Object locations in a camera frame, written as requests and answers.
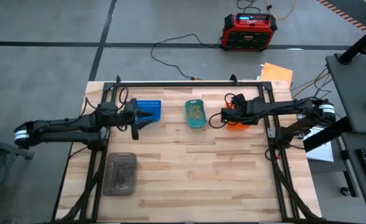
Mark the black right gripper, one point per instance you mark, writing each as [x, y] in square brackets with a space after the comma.
[245, 113]

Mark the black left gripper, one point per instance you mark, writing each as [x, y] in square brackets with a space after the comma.
[117, 115]

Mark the yellow rubber band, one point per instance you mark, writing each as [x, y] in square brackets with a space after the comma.
[192, 109]
[198, 115]

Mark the green plastic basket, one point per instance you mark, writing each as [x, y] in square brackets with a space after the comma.
[198, 124]

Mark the dark brown rubber band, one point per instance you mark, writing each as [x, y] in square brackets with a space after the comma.
[122, 174]

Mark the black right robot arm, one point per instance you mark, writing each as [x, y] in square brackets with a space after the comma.
[294, 107]

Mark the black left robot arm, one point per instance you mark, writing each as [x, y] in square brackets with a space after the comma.
[64, 126]

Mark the orange plastic basket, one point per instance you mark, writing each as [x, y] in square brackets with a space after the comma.
[238, 127]

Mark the blue plastic basket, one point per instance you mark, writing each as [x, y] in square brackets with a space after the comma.
[154, 107]

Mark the grey translucent plastic basket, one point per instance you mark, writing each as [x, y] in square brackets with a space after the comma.
[120, 160]

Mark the orange paper folder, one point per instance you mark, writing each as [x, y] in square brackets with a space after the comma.
[277, 74]

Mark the red portable power station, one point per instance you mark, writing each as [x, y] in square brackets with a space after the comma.
[248, 35]

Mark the black stand bar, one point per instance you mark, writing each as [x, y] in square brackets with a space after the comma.
[325, 135]

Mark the white paper sheet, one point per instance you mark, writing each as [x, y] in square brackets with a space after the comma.
[321, 154]

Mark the grey side desk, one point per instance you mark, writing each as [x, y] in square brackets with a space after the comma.
[356, 87]

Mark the grey desk shelf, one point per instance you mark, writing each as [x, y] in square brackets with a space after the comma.
[350, 168]

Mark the black caster wheel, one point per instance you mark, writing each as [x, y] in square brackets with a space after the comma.
[345, 191]

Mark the black stand pole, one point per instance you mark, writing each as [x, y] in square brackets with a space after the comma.
[359, 43]

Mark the orange black striped strip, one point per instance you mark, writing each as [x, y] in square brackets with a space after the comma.
[344, 14]

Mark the grey metal stand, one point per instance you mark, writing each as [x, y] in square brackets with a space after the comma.
[2, 149]

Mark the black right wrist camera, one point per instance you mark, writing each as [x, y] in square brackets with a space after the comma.
[240, 100]

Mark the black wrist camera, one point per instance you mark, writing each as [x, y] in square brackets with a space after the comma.
[240, 100]
[135, 132]

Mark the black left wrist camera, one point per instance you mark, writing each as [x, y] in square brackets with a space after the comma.
[135, 132]

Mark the silver metal bracket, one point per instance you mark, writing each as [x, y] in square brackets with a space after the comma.
[271, 132]

